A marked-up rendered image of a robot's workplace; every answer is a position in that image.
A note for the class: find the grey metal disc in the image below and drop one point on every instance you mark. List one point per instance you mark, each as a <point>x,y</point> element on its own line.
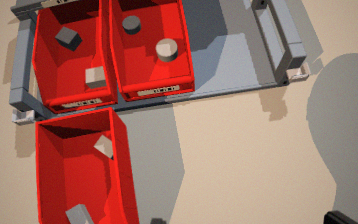
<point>167,50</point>
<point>131,25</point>

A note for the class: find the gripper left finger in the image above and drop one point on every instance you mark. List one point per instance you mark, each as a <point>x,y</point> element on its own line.
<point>157,221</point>

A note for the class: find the red open-front bin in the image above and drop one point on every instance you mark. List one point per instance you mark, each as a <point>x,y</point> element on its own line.
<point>60,72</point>
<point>134,56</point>
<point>70,171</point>

